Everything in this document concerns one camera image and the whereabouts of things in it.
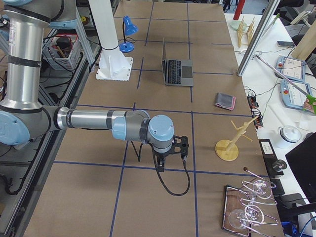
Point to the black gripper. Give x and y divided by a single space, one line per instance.
160 156

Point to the grey laptop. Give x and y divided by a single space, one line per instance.
176 72

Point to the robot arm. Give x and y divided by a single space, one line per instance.
22 117

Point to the person's left hand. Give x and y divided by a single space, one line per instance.
308 106

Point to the wooden mug tree stand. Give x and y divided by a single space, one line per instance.
227 149

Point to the grey folded cloth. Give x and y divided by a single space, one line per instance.
225 101

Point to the lower wine glass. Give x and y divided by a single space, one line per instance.
251 215

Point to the wine glass rack tray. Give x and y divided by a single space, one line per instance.
235 198

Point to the upper wine glass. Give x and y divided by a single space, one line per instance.
259 192

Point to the orange circuit board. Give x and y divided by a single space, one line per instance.
255 112

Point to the black box with label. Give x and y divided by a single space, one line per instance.
274 166

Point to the white kettle pot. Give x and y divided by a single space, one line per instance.
287 135

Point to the blue desk lamp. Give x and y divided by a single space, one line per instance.
128 29

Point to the black monitor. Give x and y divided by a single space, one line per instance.
302 162

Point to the near teach pendant tablet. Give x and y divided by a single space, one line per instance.
292 98

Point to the teach pendant tablet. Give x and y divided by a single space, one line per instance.
293 69
292 98

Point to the wooden dish rack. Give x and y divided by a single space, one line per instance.
249 33

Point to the green glass plate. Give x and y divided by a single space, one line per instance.
236 24

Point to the white plastic basket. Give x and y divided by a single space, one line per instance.
62 51

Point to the far teach pendant tablet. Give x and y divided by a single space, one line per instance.
293 69

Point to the black smartphone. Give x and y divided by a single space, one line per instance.
285 44

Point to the red cup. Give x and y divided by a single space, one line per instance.
238 10

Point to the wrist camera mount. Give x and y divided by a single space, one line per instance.
180 146

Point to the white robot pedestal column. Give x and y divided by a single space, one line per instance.
113 65

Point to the aluminium frame post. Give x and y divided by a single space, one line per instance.
259 32

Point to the green handled reach grabber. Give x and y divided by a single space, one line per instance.
310 98

